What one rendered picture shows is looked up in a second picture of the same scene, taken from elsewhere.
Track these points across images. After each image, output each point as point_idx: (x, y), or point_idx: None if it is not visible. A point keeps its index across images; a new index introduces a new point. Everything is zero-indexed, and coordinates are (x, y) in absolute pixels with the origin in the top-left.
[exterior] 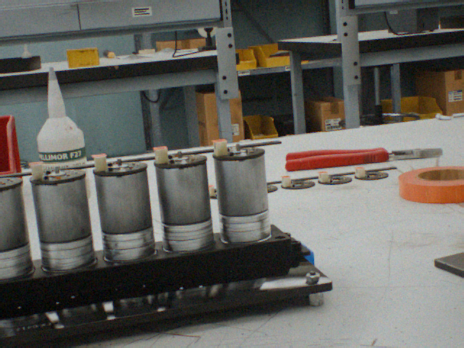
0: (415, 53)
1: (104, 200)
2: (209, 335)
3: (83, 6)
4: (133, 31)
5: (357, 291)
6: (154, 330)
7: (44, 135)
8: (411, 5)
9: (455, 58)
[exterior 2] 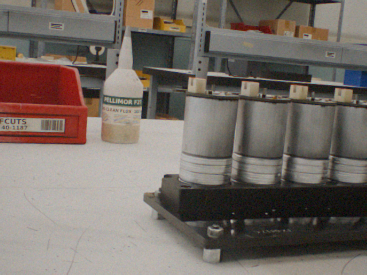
0: None
1: (303, 126)
2: None
3: (12, 14)
4: (47, 39)
5: None
6: (360, 248)
7: (115, 81)
8: (245, 57)
9: None
